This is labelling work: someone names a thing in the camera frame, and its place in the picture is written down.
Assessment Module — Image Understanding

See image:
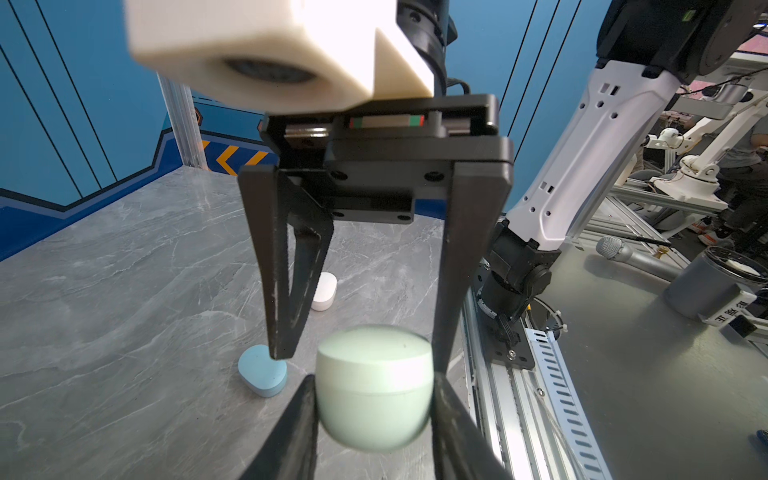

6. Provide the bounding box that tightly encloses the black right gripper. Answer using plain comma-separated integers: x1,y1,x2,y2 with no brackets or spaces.
238,94,514,372

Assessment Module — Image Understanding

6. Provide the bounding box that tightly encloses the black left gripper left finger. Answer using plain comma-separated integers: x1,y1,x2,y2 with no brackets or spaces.
240,374,319,480

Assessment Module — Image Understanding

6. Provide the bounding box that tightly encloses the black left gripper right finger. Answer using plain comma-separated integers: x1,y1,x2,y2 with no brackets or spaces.
430,373,512,480

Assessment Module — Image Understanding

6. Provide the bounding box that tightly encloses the light blue charging case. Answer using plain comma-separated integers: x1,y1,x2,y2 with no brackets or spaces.
237,345,288,398

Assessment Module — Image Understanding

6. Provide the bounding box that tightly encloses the white earbud charging case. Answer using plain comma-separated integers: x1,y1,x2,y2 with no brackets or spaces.
311,271,338,312

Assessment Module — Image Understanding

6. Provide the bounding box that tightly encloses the mint green charging case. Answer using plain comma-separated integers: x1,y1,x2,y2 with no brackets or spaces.
315,325,434,453

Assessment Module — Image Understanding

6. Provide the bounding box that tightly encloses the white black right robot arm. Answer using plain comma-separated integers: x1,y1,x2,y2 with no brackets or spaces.
238,1,767,371

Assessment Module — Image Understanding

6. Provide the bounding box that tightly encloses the grey handheld microphone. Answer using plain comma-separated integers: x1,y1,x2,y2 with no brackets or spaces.
596,236,683,282

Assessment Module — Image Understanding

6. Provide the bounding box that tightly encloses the grey cylindrical container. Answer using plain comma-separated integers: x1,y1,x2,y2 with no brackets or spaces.
662,246,767,327

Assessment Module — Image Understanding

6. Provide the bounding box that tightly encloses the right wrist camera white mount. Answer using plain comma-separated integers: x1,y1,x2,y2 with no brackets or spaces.
123,1,434,115

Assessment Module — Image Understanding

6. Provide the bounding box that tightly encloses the aluminium corner post right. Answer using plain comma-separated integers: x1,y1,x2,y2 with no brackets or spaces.
157,74,208,170

